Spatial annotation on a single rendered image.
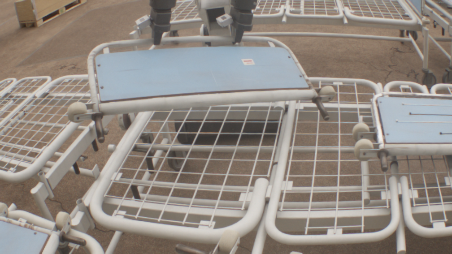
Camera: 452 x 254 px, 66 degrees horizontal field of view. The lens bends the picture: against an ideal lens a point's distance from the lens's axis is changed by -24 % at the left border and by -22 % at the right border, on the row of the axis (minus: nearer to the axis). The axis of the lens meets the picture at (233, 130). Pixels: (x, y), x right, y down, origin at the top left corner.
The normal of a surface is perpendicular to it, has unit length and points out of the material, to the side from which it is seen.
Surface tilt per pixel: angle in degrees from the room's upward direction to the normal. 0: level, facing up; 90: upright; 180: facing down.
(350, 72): 0
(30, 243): 5
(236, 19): 74
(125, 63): 32
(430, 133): 5
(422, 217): 90
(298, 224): 90
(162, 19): 97
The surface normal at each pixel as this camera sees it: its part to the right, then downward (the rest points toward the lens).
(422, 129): -0.11, -0.88
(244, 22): 0.42, 0.55
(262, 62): 0.32, -0.59
